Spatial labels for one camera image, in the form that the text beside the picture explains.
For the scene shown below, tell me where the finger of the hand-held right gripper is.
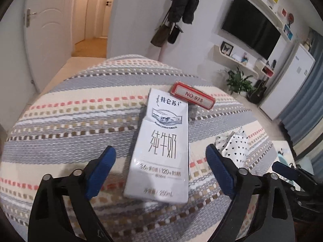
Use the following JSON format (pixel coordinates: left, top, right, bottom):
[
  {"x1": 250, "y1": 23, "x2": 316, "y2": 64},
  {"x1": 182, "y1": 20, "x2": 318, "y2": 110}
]
[{"x1": 272, "y1": 161, "x2": 319, "y2": 185}]

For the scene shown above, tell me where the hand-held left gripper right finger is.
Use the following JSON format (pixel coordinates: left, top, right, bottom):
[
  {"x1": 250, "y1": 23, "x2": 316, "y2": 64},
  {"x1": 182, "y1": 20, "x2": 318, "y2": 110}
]
[{"x1": 206, "y1": 143, "x2": 296, "y2": 242}]

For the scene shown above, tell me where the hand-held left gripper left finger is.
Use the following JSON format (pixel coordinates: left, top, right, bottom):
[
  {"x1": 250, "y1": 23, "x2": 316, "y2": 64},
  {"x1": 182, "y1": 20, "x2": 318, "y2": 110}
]
[{"x1": 28, "y1": 145, "x2": 117, "y2": 242}]

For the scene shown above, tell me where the light blue plastic basket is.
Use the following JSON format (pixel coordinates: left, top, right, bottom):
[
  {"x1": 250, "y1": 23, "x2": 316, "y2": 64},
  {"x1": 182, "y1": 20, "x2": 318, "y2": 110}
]
[{"x1": 278, "y1": 149, "x2": 295, "y2": 168}]

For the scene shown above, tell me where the white milk carton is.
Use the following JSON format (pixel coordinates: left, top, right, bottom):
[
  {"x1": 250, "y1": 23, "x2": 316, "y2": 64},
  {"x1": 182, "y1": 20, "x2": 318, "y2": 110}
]
[{"x1": 123, "y1": 88, "x2": 190, "y2": 203}]

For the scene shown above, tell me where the white polka dot cloth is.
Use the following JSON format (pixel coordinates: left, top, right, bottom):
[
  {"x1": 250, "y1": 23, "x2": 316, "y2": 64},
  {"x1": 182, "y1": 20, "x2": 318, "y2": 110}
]
[{"x1": 214, "y1": 128, "x2": 251, "y2": 165}]

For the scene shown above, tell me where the blue and white curtain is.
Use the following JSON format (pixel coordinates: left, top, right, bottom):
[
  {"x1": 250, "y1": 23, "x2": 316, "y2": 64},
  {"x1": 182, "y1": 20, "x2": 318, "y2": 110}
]
[{"x1": 279, "y1": 28, "x2": 323, "y2": 172}]

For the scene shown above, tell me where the striped woven blanket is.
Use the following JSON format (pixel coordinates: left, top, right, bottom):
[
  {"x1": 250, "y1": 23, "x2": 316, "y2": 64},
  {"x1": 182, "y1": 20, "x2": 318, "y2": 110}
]
[{"x1": 0, "y1": 54, "x2": 278, "y2": 242}]

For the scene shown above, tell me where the red flat box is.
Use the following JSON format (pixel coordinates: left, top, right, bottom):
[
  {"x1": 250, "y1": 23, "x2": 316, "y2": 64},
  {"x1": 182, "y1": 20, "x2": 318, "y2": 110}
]
[{"x1": 170, "y1": 81, "x2": 215, "y2": 110}]

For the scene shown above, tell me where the black acoustic guitar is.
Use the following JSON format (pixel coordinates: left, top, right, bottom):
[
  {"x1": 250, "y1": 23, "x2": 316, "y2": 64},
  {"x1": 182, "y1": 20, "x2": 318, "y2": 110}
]
[{"x1": 249, "y1": 76, "x2": 269, "y2": 104}]

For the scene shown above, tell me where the white refrigerator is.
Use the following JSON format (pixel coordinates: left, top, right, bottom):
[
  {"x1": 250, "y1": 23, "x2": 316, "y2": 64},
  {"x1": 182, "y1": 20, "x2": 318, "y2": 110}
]
[{"x1": 259, "y1": 42, "x2": 316, "y2": 121}]

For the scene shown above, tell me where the green potted plant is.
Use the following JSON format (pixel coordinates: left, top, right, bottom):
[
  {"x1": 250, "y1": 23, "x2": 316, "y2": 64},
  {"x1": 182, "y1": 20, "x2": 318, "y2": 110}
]
[{"x1": 219, "y1": 66, "x2": 255, "y2": 96}]

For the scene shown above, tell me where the oval pink lined shelf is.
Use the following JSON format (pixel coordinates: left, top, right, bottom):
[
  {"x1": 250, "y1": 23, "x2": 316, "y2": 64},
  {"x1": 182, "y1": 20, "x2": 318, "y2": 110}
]
[{"x1": 255, "y1": 59, "x2": 275, "y2": 78}]

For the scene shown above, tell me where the low curved white shelf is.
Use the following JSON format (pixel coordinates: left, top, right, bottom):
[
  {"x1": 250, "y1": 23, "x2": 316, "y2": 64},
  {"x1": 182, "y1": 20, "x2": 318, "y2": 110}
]
[{"x1": 213, "y1": 45, "x2": 259, "y2": 81}]

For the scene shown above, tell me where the framed butterfly picture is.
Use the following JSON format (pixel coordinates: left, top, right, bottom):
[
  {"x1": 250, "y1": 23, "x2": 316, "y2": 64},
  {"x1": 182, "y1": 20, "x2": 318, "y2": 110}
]
[{"x1": 220, "y1": 42, "x2": 234, "y2": 56}]

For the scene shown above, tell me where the blue lined box shelf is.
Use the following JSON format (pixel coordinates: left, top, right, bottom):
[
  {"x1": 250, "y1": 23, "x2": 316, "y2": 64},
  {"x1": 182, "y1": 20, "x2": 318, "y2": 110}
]
[{"x1": 283, "y1": 25, "x2": 295, "y2": 41}]

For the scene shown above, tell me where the black hanging bag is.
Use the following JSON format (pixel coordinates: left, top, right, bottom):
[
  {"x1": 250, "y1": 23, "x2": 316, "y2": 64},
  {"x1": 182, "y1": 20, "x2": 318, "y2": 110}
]
[{"x1": 167, "y1": 23, "x2": 182, "y2": 44}]

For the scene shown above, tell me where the brown hanging bag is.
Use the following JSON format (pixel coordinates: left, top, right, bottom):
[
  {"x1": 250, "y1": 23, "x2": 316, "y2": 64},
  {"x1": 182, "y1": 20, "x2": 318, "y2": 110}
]
[{"x1": 151, "y1": 21, "x2": 172, "y2": 47}]

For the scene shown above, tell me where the black flat television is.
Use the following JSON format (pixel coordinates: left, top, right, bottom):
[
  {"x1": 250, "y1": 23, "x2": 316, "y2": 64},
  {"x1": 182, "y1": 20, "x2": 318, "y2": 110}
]
[{"x1": 221, "y1": 0, "x2": 281, "y2": 59}]

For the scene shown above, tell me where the white panelled door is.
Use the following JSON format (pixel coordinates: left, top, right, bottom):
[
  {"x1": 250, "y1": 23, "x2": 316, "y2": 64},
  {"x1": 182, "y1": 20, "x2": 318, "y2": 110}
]
[{"x1": 24, "y1": 0, "x2": 76, "y2": 94}]

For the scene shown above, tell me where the hallway door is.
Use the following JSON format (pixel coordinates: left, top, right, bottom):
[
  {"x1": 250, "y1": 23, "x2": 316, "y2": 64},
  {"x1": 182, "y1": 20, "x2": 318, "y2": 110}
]
[{"x1": 101, "y1": 0, "x2": 114, "y2": 37}]

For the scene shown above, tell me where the black coat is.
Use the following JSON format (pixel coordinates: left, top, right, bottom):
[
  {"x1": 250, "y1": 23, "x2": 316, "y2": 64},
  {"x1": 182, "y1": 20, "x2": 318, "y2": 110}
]
[{"x1": 170, "y1": 0, "x2": 209, "y2": 26}]

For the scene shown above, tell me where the curved white wall shelf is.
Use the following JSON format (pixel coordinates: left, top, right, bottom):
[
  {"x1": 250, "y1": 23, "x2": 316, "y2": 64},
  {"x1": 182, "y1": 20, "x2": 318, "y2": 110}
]
[{"x1": 237, "y1": 0, "x2": 293, "y2": 42}]

